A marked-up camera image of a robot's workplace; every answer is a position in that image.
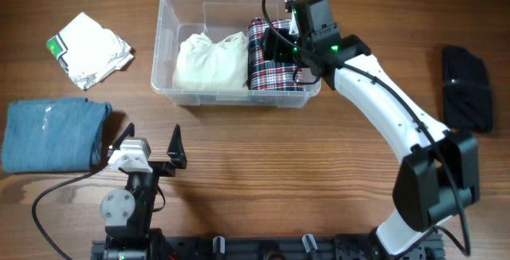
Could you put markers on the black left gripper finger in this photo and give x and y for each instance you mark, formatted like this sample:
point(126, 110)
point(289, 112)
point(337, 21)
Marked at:
point(129, 131)
point(176, 150)

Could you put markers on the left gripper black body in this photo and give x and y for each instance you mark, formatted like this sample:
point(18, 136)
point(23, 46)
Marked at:
point(151, 179)

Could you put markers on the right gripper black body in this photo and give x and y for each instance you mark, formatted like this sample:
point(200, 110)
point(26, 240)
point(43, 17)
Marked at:
point(299, 41)

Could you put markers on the plaid shirt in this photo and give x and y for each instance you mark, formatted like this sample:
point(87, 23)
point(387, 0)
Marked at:
point(269, 75)

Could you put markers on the blue jeans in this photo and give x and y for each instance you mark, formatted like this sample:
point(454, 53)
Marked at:
point(53, 135)

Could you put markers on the white printed shirt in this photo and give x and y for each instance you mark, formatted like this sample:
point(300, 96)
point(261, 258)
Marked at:
point(88, 52)

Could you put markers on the cream cloth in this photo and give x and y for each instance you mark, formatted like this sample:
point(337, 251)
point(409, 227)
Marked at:
point(203, 64)

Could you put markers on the black garment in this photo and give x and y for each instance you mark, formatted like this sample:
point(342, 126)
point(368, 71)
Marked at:
point(467, 94)

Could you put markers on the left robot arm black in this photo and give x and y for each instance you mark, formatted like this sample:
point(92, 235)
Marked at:
point(127, 212)

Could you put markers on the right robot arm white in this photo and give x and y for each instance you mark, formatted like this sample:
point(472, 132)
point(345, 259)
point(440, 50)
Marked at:
point(438, 176)

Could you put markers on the clear plastic storage bin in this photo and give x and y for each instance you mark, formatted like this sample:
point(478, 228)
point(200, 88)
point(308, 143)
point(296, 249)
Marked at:
point(217, 19)

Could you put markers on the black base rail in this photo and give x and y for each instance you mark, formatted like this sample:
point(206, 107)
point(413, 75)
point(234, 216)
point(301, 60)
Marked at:
point(338, 247)

